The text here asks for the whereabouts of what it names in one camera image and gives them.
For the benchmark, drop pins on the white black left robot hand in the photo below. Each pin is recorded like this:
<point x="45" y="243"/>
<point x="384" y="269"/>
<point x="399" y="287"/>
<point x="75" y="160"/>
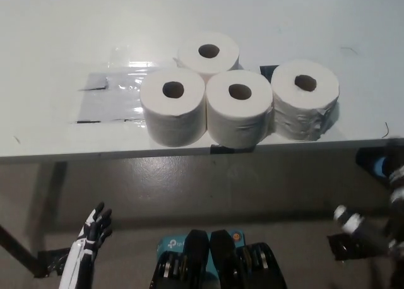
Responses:
<point x="83" y="238"/>

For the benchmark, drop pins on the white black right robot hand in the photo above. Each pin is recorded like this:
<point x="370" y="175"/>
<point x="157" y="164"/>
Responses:
<point x="350" y="221"/>

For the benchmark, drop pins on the wrinkled white toilet paper roll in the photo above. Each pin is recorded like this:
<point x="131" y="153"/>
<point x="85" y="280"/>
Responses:
<point x="303" y="112"/>

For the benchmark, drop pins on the black table leg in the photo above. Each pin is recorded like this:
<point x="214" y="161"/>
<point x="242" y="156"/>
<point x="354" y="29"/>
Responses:
<point x="15" y="245"/>

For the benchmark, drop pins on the teal tp-link box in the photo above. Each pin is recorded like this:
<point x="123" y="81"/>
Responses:
<point x="170" y="245"/>

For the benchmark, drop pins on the black edge tape strip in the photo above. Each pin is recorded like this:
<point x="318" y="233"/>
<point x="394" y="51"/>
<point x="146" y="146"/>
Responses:
<point x="233" y="149"/>

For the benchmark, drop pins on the grey taped patch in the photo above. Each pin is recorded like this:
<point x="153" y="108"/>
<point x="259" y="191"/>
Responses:
<point x="104" y="103"/>

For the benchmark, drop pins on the black tape patch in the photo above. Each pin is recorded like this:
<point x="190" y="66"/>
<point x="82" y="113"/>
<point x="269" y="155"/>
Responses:
<point x="265" y="73"/>

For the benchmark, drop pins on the clear shiny tape film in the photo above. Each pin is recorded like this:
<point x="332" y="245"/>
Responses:
<point x="126" y="54"/>

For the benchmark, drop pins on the black bracket with blue part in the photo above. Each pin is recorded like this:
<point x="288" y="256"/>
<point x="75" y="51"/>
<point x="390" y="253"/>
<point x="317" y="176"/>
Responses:
<point x="369" y="162"/>

